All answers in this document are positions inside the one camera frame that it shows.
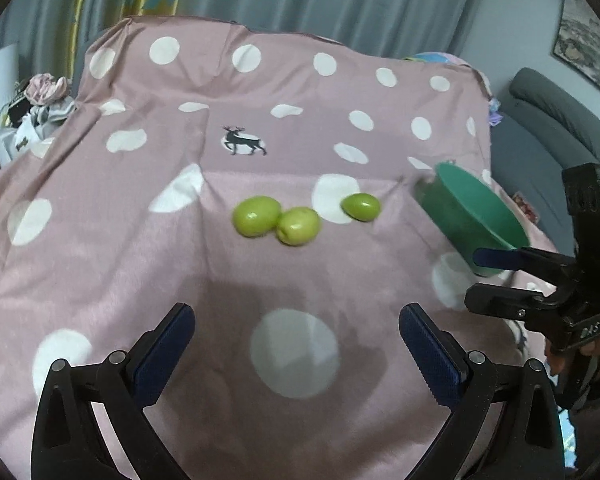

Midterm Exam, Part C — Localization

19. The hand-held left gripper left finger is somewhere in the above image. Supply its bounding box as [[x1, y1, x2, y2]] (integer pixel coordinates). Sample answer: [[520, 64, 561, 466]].
[[31, 302, 197, 480]]

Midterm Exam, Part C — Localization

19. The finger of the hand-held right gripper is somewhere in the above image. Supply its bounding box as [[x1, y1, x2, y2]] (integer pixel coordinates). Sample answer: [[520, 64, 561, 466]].
[[472, 246, 577, 289], [463, 282, 565, 332]]

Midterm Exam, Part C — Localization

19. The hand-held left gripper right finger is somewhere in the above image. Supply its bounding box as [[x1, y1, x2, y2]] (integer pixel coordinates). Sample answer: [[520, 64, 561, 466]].
[[399, 302, 566, 480]]

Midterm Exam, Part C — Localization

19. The green plastic bowl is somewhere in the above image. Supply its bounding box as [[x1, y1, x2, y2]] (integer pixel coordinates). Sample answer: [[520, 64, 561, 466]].
[[414, 161, 531, 279]]

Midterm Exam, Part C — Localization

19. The green jujube fruit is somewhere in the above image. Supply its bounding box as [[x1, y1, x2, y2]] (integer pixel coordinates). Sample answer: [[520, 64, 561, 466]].
[[231, 195, 284, 239], [340, 192, 382, 222], [275, 207, 322, 247]]

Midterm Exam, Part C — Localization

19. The red snack packet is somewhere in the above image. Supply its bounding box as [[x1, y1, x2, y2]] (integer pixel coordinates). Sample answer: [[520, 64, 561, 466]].
[[512, 191, 540, 224]]

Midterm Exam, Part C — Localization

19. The pink white-dotted deer cloth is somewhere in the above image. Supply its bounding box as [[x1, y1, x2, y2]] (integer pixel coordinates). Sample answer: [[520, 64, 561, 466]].
[[0, 16, 567, 480]]

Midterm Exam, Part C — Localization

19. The grey sofa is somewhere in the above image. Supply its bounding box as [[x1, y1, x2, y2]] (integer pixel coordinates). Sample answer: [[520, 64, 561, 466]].
[[490, 67, 600, 241]]

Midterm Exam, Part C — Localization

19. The purple cloth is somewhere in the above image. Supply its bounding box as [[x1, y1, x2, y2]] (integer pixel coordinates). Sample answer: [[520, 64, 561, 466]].
[[487, 97, 506, 129]]

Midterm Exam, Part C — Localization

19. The pastel patterned cloth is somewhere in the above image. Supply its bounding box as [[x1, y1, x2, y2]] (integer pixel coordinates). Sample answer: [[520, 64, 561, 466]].
[[402, 51, 474, 69]]

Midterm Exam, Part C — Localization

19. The pile of clothes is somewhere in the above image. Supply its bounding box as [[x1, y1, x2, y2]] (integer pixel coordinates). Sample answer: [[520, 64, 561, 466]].
[[5, 74, 79, 159]]

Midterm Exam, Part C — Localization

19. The white paper roll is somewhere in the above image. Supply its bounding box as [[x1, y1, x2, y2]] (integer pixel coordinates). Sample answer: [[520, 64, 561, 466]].
[[0, 44, 21, 167]]

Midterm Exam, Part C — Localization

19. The grey curtain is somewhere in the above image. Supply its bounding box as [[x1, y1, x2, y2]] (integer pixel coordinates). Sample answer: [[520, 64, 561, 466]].
[[0, 0, 498, 91]]

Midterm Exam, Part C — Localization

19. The framed wall picture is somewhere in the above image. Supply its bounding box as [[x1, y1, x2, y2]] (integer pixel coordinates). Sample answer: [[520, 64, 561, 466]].
[[551, 0, 600, 99]]

